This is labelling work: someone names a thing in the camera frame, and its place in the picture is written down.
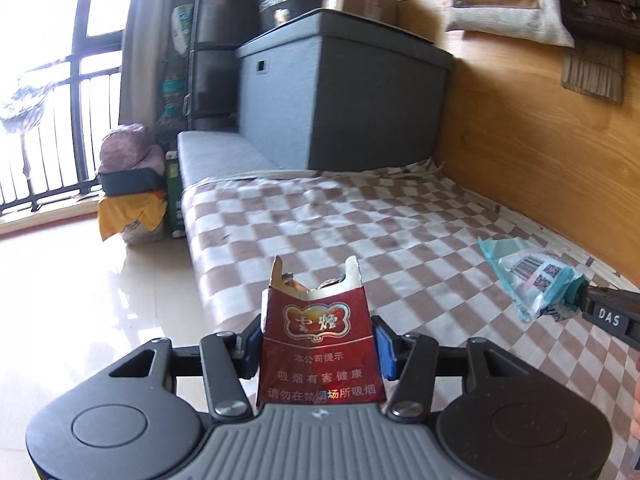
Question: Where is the teal plastic snack wrapper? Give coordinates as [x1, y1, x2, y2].
[477, 237, 586, 324]

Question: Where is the black tray case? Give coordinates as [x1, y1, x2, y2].
[97, 169, 169, 199]

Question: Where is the black balcony railing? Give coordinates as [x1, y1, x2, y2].
[0, 55, 124, 216]

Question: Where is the wooden wall panel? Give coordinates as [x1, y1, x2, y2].
[397, 0, 640, 292]

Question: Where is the white decorative pillow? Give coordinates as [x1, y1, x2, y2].
[445, 0, 576, 49]

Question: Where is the white green paper pack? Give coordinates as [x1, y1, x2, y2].
[171, 4, 195, 56]

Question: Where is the torn cigarette pack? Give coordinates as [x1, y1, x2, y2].
[256, 255, 389, 406]

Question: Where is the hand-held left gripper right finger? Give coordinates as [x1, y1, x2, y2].
[372, 315, 537, 419]

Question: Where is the grey fabric storage box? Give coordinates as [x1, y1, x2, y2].
[235, 10, 455, 171]

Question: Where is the yellow cloth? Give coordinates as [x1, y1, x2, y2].
[97, 191, 169, 241]

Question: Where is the teal patterned bag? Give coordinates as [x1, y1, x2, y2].
[156, 55, 194, 134]

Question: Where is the brown leather fringed bag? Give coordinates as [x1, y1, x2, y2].
[557, 0, 640, 106]

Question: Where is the cardboard box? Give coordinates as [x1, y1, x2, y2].
[320, 0, 401, 29]

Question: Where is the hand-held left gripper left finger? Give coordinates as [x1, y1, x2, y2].
[107, 311, 264, 420]

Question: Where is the beige brown curtain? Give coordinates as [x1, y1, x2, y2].
[117, 0, 201, 151]

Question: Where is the hanging net basket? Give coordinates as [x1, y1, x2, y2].
[0, 72, 56, 134]

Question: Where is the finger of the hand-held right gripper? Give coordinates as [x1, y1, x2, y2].
[567, 280, 591, 319]

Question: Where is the grey mattress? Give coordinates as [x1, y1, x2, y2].
[177, 130, 281, 187]

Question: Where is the brown white checkered blanket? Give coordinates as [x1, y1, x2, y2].
[180, 157, 640, 426]

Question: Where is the green carton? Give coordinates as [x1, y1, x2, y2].
[165, 150, 189, 239]

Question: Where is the white sack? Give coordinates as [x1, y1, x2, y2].
[122, 215, 166, 246]

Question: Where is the pink stuffed bag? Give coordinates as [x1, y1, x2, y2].
[99, 122, 166, 176]

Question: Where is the black round box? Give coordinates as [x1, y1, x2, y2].
[258, 0, 324, 39]

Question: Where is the black drawer tower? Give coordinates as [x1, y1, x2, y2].
[187, 0, 274, 134]

